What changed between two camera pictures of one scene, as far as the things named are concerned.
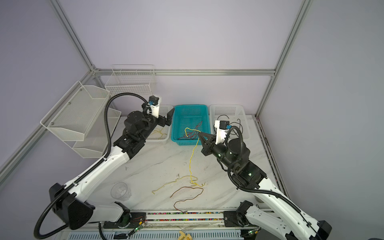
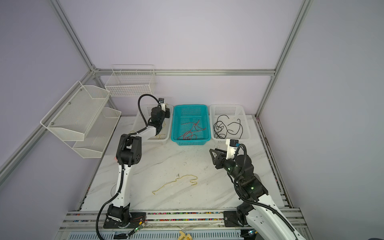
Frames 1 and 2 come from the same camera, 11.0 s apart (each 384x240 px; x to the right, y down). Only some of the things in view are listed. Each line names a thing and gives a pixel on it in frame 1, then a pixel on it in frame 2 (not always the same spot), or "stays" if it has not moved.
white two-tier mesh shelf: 79,120 stays
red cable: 181,188 to 195,128
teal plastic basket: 188,120 stays
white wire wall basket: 137,79 stays
